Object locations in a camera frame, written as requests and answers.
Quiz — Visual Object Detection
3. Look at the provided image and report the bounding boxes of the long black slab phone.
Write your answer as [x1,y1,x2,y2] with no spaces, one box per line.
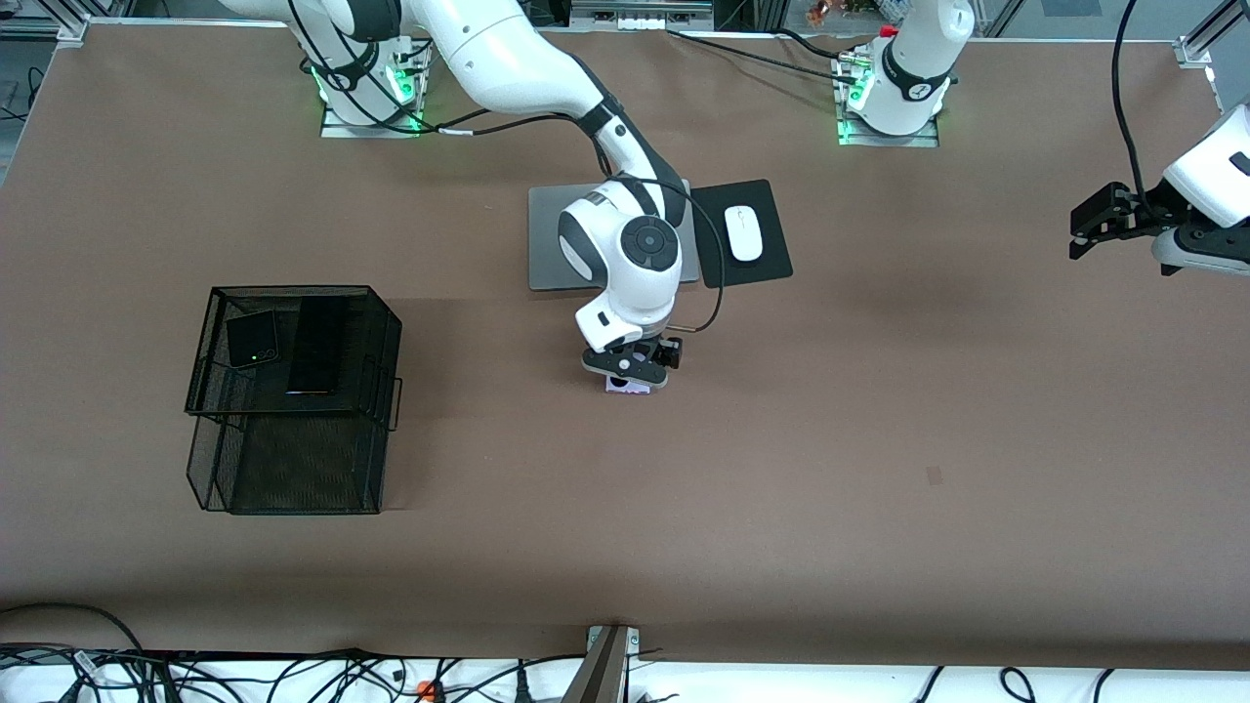
[285,296,346,397]

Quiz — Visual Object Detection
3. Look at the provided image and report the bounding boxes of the small black flip phone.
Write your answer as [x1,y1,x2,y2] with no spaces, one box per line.
[226,310,280,370]

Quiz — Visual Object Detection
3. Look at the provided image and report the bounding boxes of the black mouse pad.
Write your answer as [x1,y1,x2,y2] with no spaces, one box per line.
[689,179,794,290]

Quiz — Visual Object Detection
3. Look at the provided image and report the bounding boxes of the white computer mouse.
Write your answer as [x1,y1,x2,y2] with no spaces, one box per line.
[724,205,764,263]

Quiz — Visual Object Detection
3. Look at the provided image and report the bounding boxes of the grey closed laptop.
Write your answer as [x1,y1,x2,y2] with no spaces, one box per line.
[527,179,702,292]

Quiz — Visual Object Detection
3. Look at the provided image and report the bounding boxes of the white power strip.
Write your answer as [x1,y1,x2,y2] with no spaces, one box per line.
[571,0,714,30]

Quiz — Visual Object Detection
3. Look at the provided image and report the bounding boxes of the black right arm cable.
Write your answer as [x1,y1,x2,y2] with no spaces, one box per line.
[288,0,726,335]

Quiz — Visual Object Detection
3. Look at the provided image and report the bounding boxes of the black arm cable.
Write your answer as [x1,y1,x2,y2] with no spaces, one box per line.
[1113,0,1173,211]
[288,0,726,335]

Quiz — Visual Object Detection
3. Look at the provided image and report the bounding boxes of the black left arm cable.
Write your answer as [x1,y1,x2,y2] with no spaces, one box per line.
[1113,0,1173,211]

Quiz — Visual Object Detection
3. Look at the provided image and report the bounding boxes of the aluminium frame profile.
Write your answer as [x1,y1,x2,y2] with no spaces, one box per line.
[1175,0,1250,69]
[0,12,91,45]

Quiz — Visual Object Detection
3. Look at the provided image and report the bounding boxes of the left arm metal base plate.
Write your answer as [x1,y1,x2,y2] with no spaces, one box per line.
[837,112,940,149]

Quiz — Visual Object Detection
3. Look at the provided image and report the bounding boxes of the black table cable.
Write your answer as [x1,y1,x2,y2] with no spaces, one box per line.
[667,29,855,74]
[776,27,860,60]

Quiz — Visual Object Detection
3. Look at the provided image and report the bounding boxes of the aluminium camera mount post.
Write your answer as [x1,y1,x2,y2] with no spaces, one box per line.
[562,625,642,703]

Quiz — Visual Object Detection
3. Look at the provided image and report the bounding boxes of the black wire mesh tray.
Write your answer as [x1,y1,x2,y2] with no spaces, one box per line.
[185,285,403,516]

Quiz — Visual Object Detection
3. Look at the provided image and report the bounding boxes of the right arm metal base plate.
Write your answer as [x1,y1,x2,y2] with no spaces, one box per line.
[320,98,424,140]

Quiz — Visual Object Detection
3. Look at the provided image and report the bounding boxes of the tangled black floor cables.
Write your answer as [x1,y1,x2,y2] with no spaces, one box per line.
[0,644,587,703]

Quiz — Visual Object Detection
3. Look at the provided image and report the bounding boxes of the thick grey floor cable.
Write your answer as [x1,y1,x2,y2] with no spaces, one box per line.
[0,602,147,665]

